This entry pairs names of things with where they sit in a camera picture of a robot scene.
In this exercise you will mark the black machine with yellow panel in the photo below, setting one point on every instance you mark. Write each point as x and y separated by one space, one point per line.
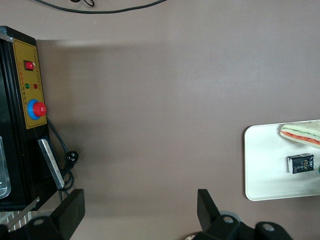
17 155

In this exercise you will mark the beige plastic tray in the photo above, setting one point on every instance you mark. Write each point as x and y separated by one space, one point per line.
265 162

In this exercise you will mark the clear plastic container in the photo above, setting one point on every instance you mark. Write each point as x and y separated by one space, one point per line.
3 175

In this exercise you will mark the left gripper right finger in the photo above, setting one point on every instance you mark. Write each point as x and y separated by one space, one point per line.
210 217

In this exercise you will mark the black small pack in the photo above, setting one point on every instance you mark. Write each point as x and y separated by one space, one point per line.
301 163

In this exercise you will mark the light wicker basket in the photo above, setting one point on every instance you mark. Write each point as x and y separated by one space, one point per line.
192 237

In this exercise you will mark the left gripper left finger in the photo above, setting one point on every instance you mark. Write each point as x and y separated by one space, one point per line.
71 212

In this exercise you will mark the wrapped triangle sandwich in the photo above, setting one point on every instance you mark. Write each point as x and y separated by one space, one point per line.
302 136

